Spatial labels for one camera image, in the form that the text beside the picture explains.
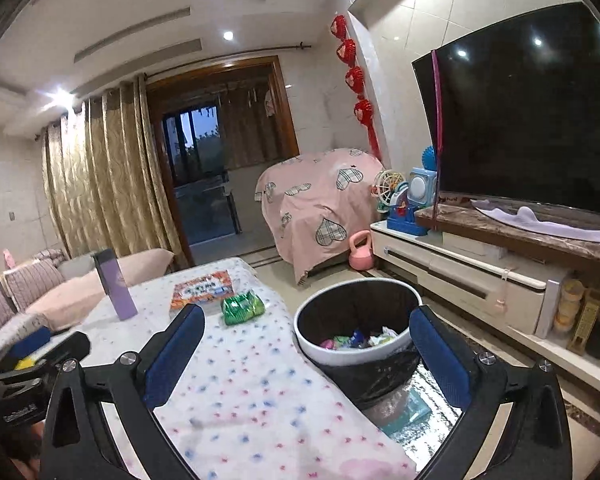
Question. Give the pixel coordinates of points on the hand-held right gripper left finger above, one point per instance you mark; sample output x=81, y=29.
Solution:
x=172, y=355

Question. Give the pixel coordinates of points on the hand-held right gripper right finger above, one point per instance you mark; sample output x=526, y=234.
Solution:
x=440, y=355

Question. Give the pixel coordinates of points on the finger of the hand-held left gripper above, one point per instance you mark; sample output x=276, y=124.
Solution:
x=32, y=341
x=65, y=350

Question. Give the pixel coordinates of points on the small yellow item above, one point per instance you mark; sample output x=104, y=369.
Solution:
x=26, y=362

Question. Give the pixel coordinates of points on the black and white trash bin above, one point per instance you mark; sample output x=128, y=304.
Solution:
x=370, y=385

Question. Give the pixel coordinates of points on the silver foil mat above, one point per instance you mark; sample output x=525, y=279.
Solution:
x=430, y=400

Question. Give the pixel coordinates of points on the pink sofa seat cover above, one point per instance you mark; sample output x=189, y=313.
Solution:
x=80, y=300

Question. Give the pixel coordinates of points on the white crumpled tissue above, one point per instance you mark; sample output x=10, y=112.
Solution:
x=384, y=336

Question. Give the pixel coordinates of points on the teal packet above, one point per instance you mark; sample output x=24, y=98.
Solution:
x=407, y=412

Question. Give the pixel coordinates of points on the colourful picture book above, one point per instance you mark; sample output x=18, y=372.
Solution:
x=202, y=290

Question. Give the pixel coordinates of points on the purple bottle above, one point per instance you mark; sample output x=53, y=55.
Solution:
x=120, y=295

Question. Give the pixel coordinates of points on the small pink toy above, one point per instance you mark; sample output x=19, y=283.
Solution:
x=6, y=260

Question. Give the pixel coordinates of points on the green snack packet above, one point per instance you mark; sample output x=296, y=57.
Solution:
x=242, y=306

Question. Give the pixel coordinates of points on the white television cabinet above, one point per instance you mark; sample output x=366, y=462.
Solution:
x=455, y=270

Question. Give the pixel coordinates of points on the pink wrapper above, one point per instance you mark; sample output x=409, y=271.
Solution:
x=328, y=344

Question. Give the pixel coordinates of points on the pink kettlebell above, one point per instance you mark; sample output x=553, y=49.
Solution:
x=361, y=257

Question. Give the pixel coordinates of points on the stacked cream cups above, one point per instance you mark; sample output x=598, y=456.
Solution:
x=570, y=307

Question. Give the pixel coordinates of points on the blue toy machine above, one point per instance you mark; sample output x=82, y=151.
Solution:
x=405, y=220

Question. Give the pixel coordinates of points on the white cloth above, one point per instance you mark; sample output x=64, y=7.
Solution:
x=540, y=222

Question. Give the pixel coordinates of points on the toy ferris wheel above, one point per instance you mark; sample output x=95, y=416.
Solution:
x=387, y=187

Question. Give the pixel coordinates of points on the golden curtain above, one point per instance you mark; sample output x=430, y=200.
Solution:
x=105, y=175

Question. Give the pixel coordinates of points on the pink heart print cover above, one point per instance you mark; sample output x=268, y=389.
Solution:
x=320, y=210

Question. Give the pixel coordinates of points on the wooden framed glass door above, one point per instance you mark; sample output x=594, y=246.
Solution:
x=205, y=160

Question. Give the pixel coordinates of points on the blue spiky ball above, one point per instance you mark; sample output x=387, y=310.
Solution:
x=429, y=157

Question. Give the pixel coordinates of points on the thin pink rod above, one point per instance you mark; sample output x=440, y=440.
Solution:
x=436, y=110

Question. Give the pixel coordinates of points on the black television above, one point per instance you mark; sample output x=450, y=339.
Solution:
x=520, y=110

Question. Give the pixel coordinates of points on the red hanging decoration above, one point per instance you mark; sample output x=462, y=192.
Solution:
x=352, y=80

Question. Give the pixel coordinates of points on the dark curtain rod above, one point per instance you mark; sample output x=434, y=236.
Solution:
x=230, y=57

